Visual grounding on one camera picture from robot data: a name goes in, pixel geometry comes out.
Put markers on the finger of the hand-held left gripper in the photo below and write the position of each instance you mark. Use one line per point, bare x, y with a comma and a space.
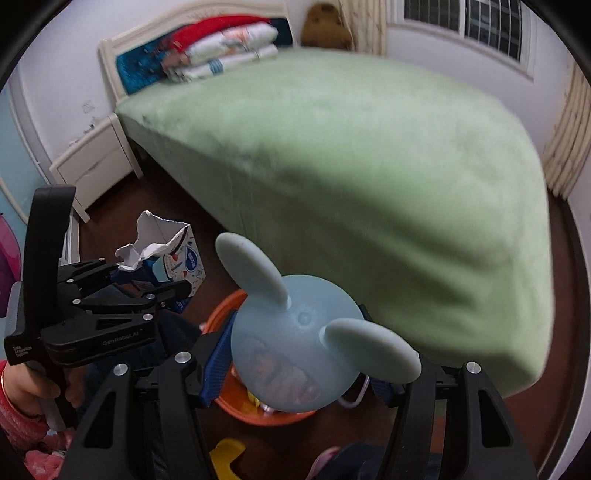
90, 274
138, 300

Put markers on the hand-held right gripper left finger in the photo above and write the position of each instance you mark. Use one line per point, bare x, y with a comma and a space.
217, 367

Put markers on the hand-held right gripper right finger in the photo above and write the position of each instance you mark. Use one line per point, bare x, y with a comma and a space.
385, 393

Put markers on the light blue eared container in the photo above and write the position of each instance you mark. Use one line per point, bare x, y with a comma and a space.
295, 332

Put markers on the orange plastic basin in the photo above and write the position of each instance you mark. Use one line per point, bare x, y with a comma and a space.
286, 419

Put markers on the person's left forearm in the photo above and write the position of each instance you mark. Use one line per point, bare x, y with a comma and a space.
18, 429

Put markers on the person's left hand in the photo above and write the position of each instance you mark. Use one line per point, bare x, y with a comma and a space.
25, 387

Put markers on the pink object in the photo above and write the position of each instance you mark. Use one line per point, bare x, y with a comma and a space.
8, 254

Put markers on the person's right leg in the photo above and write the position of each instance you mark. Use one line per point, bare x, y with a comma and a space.
364, 464

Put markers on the yellow plastic stool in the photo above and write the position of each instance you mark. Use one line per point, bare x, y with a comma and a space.
228, 457

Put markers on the pink slipper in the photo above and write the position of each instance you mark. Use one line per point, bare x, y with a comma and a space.
323, 461

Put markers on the white nightstand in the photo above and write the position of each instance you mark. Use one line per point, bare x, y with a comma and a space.
92, 161

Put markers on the white headboard with blue panel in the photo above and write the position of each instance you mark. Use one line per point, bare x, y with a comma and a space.
138, 69

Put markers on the green bed blanket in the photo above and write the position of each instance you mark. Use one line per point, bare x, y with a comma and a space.
369, 184

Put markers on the white printed folded quilt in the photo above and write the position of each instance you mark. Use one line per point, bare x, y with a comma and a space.
221, 64
235, 39

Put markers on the red folded quilt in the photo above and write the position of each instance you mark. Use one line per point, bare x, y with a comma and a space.
217, 27

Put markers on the beige curtain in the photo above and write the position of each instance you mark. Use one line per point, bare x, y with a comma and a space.
570, 138
364, 25

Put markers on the brown plush toy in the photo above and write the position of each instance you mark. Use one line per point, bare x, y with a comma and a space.
323, 25

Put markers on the barred window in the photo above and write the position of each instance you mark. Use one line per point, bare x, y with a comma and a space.
480, 25

